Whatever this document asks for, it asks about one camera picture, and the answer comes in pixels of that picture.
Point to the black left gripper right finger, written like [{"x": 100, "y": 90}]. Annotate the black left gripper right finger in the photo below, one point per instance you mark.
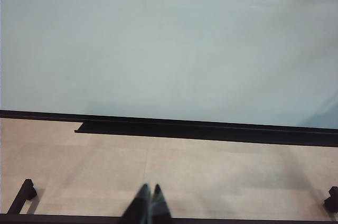
[{"x": 159, "y": 208}]

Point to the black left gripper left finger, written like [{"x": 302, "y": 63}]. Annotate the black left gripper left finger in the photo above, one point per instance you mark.
[{"x": 140, "y": 208}]

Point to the black whiteboard pen tray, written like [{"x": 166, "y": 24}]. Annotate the black whiteboard pen tray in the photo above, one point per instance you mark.
[{"x": 211, "y": 132}]

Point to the black metal base frame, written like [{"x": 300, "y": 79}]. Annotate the black metal base frame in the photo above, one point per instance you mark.
[{"x": 19, "y": 200}]

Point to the white whiteboard with black frame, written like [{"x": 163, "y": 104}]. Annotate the white whiteboard with black frame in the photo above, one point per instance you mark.
[{"x": 158, "y": 49}]

